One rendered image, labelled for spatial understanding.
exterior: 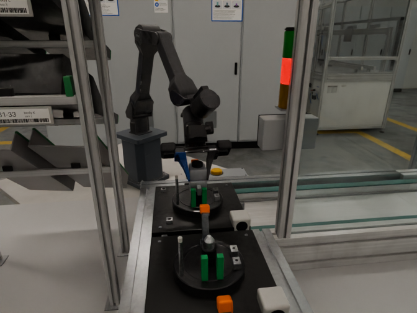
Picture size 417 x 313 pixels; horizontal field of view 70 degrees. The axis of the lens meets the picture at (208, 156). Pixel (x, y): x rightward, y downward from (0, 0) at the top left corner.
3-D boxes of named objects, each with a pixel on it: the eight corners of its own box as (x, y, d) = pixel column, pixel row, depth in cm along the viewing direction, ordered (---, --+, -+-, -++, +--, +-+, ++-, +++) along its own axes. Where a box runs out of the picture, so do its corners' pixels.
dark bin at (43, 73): (69, 123, 79) (71, 95, 80) (118, 123, 79) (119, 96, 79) (-13, 95, 51) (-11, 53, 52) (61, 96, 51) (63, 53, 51)
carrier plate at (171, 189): (156, 192, 93) (155, 185, 93) (231, 187, 96) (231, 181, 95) (152, 240, 71) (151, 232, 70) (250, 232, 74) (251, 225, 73)
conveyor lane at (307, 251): (157, 217, 96) (155, 189, 93) (397, 200, 106) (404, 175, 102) (153, 284, 70) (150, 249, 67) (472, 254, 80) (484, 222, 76)
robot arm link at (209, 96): (168, 94, 84) (185, 69, 75) (192, 91, 89) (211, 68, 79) (182, 130, 82) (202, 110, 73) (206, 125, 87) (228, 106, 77)
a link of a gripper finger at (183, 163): (174, 160, 82) (174, 152, 76) (187, 159, 82) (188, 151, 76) (175, 184, 79) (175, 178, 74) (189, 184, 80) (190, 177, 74)
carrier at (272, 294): (151, 244, 70) (147, 197, 65) (252, 236, 73) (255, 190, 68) (143, 341, 48) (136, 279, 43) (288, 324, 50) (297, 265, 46)
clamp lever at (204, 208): (200, 240, 64) (199, 204, 64) (210, 238, 64) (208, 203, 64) (202, 244, 60) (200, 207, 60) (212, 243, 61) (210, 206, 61)
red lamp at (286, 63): (276, 81, 64) (278, 57, 62) (299, 81, 64) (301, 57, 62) (285, 85, 59) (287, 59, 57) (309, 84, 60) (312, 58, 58)
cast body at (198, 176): (188, 181, 83) (188, 158, 81) (204, 180, 84) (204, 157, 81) (190, 195, 76) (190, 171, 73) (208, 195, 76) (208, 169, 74)
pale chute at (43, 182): (29, 189, 87) (33, 175, 89) (73, 190, 86) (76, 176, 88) (-52, 149, 61) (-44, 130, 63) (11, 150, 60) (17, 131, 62)
